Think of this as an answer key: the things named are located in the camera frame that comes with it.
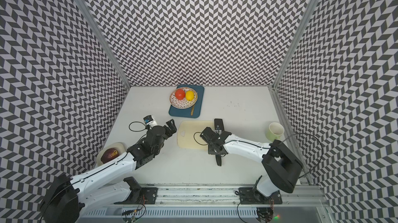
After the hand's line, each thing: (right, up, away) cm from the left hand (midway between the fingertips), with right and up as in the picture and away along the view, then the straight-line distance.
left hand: (168, 124), depth 82 cm
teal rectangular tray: (+7, +5, +20) cm, 22 cm away
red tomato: (+2, +18, +26) cm, 31 cm away
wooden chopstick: (+11, +6, +23) cm, 26 cm away
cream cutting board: (+10, -7, +14) cm, 18 cm away
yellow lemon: (+9, +16, +26) cm, 32 cm away
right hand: (+26, -15, +3) cm, 31 cm away
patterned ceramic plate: (+4, +11, +26) cm, 28 cm away
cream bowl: (-30, -13, +6) cm, 33 cm away
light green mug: (+60, -5, +5) cm, 60 cm away
